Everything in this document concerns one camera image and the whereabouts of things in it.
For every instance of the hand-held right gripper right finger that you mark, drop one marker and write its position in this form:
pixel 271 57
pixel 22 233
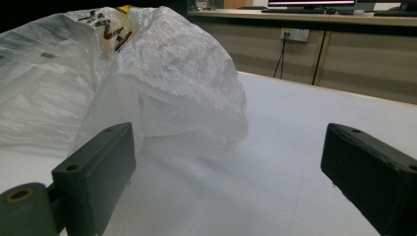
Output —
pixel 373 173

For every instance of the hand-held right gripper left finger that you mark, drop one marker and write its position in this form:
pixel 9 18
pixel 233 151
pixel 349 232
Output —
pixel 95 170

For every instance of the translucent white plastic bag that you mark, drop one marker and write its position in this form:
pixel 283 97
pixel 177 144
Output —
pixel 180 82

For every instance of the long wooden desk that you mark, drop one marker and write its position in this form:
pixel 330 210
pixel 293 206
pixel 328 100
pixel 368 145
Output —
pixel 360 59

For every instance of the black keyboard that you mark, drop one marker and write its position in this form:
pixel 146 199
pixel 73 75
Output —
pixel 295 10

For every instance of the white wall power outlet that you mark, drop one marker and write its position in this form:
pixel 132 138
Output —
pixel 295 34

